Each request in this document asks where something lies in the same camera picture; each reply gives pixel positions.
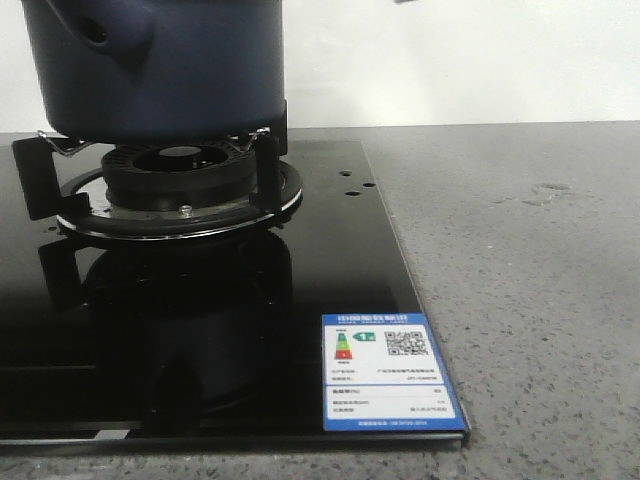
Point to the black glass gas stove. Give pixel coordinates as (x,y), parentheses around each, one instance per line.
(212,343)

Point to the dark blue cooking pot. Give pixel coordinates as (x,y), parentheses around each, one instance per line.
(136,72)

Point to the black metal pot support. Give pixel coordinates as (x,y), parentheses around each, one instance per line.
(81,206)

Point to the blue energy label sticker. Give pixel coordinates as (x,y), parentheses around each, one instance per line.
(383,372)

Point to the black round gas burner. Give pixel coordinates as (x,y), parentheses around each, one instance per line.
(163,178)

